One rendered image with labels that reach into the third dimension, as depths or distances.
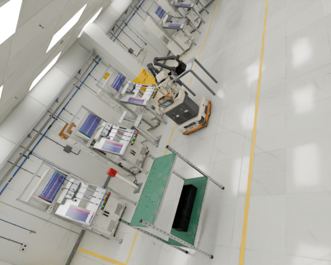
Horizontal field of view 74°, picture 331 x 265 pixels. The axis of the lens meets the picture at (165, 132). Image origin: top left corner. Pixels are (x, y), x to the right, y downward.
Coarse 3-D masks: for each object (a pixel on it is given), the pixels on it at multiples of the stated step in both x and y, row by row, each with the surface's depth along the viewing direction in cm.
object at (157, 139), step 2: (130, 122) 519; (132, 122) 517; (140, 126) 528; (140, 128) 528; (142, 128) 530; (142, 130) 532; (144, 130) 533; (146, 130) 536; (144, 132) 537; (146, 132) 535; (148, 132) 538; (148, 134) 538; (150, 134) 541; (150, 136) 543; (152, 136) 544; (154, 136) 548; (158, 136) 560; (160, 136) 551; (152, 138) 548; (154, 138) 546; (156, 138) 549; (158, 138) 553; (160, 138) 545; (154, 140) 562; (156, 140) 551; (158, 140) 546; (156, 142) 548; (158, 142) 539
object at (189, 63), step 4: (192, 60) 455; (196, 60) 463; (188, 64) 461; (192, 64) 447; (200, 64) 469; (188, 68) 447; (204, 68) 475; (184, 72) 450; (188, 72) 441; (192, 72) 439; (208, 72) 480; (180, 76) 454; (196, 76) 444; (212, 76) 487; (180, 80) 517; (200, 80) 450; (216, 80) 493; (184, 84) 523; (204, 84) 454; (188, 88) 528; (208, 88) 460; (192, 92) 534; (212, 92) 465
